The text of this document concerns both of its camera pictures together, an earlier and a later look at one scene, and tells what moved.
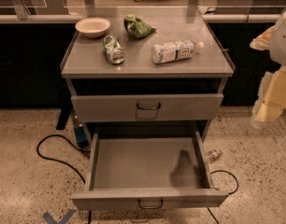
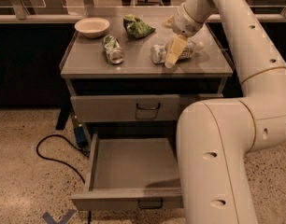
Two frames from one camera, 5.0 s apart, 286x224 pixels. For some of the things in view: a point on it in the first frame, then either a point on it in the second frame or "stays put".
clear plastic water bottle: x=164 y=52 stays put
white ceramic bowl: x=92 y=27 stays put
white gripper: x=283 y=42 to x=184 y=24
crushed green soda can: x=113 y=49 stays put
